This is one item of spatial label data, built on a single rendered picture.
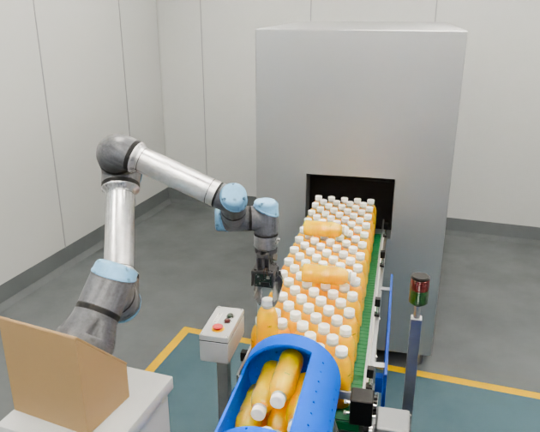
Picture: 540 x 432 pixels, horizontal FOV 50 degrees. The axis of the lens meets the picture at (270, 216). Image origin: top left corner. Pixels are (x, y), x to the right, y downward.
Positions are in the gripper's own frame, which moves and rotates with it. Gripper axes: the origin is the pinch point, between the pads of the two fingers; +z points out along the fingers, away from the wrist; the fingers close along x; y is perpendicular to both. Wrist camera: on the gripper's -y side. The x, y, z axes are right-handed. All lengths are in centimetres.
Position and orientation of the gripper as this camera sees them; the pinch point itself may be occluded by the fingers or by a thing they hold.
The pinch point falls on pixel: (267, 301)
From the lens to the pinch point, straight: 190.6
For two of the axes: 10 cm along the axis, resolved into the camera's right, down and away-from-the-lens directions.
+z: -0.1, 9.4, 3.4
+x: 9.8, 0.8, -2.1
